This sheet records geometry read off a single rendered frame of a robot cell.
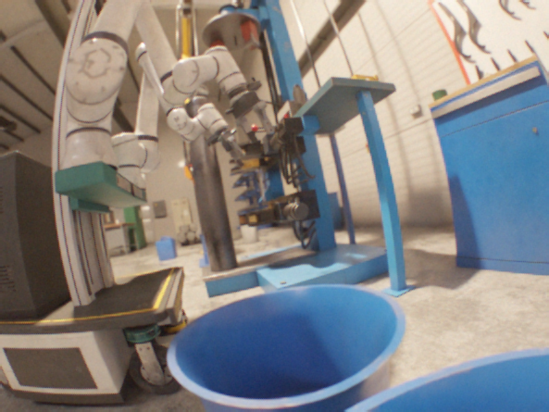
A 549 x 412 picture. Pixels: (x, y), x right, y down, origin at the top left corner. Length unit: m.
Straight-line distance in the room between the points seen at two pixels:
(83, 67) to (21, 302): 0.70
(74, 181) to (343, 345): 0.72
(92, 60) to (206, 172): 1.36
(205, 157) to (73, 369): 1.55
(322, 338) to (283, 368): 0.10
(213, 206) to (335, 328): 1.48
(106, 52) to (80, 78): 0.09
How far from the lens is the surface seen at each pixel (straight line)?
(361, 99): 1.30
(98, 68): 0.65
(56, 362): 0.86
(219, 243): 1.80
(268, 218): 1.66
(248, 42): 2.33
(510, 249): 1.40
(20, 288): 0.93
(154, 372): 0.83
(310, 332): 0.47
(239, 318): 0.44
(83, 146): 0.75
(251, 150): 1.71
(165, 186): 12.78
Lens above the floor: 0.52
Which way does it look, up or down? 1 degrees up
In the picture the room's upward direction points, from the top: 10 degrees counter-clockwise
